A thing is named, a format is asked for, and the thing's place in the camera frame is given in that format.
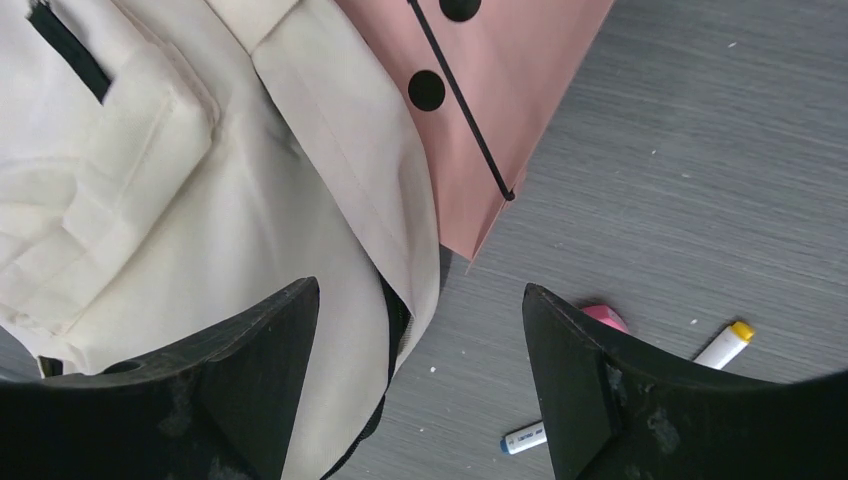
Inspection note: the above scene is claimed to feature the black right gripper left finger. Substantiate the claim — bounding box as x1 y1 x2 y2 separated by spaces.
1 277 319 479

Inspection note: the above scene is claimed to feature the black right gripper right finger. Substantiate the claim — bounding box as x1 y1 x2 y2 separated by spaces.
522 284 847 479

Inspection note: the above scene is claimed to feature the beige canvas backpack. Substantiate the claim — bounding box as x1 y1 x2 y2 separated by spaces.
1 1 440 479

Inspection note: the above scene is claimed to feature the white blue marker pen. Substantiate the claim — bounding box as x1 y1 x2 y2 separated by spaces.
499 421 547 455

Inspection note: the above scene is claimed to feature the pink eraser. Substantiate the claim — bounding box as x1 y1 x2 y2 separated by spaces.
581 304 630 334

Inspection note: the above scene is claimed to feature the pink perforated music stand tray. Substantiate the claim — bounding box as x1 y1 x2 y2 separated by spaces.
341 0 612 259

